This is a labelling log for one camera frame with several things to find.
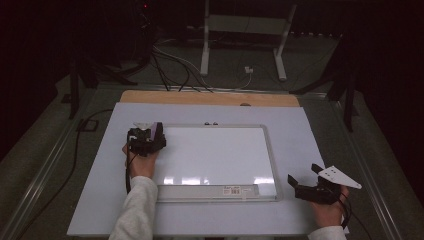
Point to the dark tripod stand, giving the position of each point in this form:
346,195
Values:
74,90
348,100

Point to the white table cover sheet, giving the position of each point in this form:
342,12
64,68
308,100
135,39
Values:
293,140

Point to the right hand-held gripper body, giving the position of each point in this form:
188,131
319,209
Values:
320,193

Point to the grey framed whiteboard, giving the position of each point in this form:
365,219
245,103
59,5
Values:
216,153

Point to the person's right hand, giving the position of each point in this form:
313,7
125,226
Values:
328,215

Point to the person's left hand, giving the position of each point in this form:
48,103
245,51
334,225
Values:
141,166

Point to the black whiteboard eraser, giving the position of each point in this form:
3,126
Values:
158,133

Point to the grey metal stand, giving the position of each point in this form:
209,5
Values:
246,24

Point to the black square floor plate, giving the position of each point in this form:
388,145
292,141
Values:
87,125

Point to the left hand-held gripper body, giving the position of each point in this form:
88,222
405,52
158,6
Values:
141,141

